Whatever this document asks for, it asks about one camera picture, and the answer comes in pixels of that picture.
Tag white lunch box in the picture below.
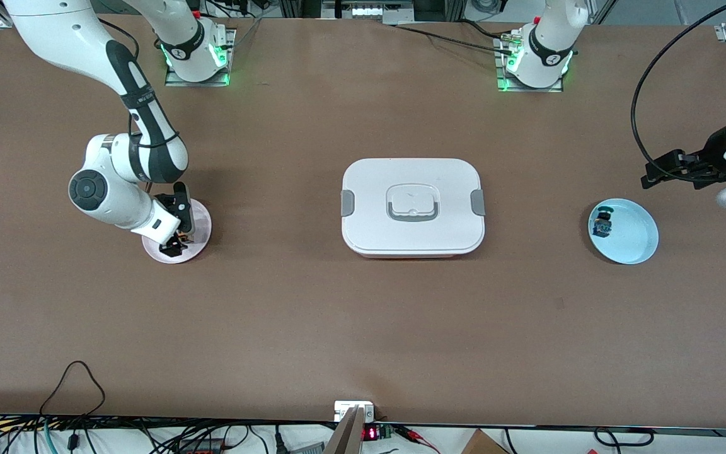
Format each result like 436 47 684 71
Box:
341 158 485 259

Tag brown cardboard box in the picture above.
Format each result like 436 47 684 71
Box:
461 429 510 454

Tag pink round plate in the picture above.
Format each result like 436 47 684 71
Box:
141 198 213 264

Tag light blue round plate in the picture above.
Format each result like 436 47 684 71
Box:
588 198 660 265

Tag small white device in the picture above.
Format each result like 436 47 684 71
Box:
334 401 376 422

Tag aluminium profile bar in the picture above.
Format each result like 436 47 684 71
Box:
324 405 367 454

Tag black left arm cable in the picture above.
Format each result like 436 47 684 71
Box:
630 0 726 183

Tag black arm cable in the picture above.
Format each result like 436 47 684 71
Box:
630 0 726 183
98 19 153 190

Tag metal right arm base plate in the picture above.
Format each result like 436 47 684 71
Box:
164 28 238 88

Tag black looped cable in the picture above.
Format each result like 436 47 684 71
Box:
38 361 107 418

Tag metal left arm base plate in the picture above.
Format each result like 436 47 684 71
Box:
494 32 565 93

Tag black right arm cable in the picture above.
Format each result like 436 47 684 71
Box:
98 19 153 190

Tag tangled black cable bundle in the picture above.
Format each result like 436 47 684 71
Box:
0 413 338 454

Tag black cable on table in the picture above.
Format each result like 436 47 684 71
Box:
395 22 515 54

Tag black oval cable loop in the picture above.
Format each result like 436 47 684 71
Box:
593 427 655 447

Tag red black clip wires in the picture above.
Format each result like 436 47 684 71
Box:
395 426 442 453

